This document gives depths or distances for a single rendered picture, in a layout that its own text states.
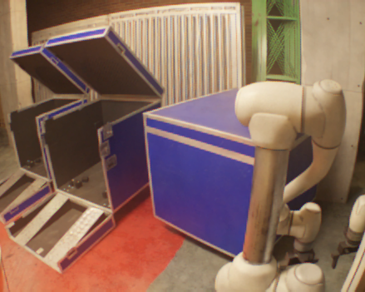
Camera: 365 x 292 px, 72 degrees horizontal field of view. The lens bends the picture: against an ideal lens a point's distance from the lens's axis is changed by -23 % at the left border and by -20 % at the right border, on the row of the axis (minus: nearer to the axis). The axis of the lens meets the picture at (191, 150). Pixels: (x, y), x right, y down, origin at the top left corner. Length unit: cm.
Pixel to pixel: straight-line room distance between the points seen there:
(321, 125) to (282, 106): 12
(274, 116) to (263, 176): 17
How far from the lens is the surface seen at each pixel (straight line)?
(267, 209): 88
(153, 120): 226
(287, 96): 79
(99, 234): 273
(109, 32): 252
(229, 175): 191
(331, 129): 82
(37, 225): 306
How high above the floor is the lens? 170
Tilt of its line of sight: 23 degrees down
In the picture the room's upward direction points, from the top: 2 degrees counter-clockwise
